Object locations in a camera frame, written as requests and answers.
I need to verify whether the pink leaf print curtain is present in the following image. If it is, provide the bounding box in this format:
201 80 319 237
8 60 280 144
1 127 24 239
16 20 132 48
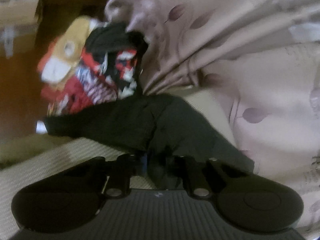
105 0 319 239

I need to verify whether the red yellow printed bag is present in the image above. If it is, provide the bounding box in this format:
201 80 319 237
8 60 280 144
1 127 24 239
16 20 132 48
37 16 148 116

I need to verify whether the black puffer jacket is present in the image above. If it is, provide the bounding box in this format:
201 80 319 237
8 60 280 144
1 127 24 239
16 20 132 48
44 94 254 190

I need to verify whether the beige mattress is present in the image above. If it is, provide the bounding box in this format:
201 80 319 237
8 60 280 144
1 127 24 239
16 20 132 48
1 87 236 239

